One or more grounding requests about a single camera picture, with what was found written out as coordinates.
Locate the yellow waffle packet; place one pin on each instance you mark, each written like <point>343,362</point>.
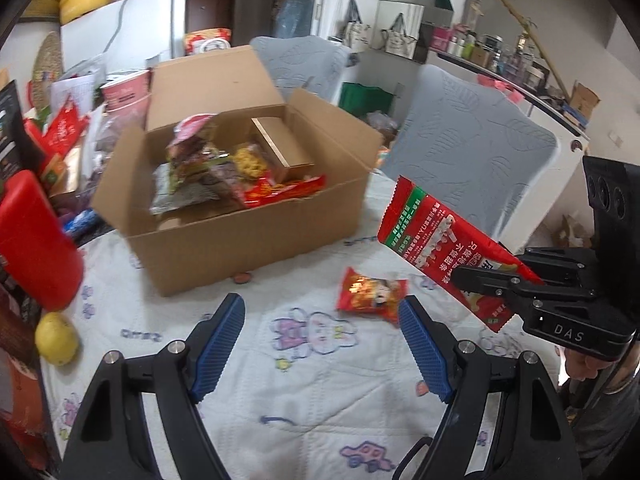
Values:
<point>250,162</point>

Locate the crumpled clear plastic bag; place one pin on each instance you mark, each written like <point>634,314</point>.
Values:
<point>382,127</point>

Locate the yellow lemon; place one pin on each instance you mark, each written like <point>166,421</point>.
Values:
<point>57,337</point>

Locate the dark brown snack packet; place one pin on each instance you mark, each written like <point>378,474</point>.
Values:
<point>200,162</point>

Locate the small brown cardboard box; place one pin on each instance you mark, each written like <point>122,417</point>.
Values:
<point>290,150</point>

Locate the orange green small packet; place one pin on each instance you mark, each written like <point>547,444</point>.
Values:
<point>52,170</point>

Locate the long red green snack packet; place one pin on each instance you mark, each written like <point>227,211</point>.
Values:
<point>430,230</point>

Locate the red plastic canister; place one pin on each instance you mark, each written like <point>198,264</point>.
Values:
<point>35,245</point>

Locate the red white snack bag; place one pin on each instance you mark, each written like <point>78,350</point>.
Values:
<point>207,41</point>

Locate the white printed quilted tablecloth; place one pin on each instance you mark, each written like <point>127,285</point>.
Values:
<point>310,400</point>

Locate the gold framed picture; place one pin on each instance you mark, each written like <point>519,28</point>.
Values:
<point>42,10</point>

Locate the white fridge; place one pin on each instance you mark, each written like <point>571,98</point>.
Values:
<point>140,25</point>

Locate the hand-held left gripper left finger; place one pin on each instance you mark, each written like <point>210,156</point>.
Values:
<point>220,345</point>

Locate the canvas tote bag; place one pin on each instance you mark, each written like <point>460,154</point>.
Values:
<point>357,35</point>

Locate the row of cosmetic bottles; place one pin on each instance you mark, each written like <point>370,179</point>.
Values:
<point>500,47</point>

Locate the green shopping bag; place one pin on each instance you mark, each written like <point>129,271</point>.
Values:
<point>365,99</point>

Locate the round woven wall plaque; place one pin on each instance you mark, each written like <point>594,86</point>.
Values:
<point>47,65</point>

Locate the blue white tube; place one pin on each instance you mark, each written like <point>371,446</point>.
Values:
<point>82,222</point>

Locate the small red snack packet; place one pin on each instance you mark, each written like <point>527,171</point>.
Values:
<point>370,295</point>

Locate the red yellow snack packet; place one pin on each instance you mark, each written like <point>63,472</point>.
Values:
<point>280,191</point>

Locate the pink cone packet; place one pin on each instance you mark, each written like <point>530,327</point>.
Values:
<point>192,127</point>

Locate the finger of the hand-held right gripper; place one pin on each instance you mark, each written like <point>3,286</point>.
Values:
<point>560,265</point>
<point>495,285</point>

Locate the brown door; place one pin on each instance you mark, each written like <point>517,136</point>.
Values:
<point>210,2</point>

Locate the person's right hand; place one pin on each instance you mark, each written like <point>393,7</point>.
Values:
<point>587,367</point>

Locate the white wall socket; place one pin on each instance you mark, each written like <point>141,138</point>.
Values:
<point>616,139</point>

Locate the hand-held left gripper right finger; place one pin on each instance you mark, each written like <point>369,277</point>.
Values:
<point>422,350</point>

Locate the white paper packet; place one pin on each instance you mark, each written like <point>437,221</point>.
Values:
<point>72,91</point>

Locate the grey padded chair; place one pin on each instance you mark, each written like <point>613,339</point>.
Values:
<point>465,150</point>
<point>300,65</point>

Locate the bamboo pole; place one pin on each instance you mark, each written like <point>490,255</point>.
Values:
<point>520,15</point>

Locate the open small carton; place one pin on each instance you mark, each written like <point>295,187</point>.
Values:
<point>582,102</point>

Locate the red gift packet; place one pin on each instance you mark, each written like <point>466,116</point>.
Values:
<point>62,127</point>

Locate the black snack pouch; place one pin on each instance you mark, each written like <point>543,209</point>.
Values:
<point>12,130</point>

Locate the blue plastic garment cover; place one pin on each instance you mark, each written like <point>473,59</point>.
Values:
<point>295,5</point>

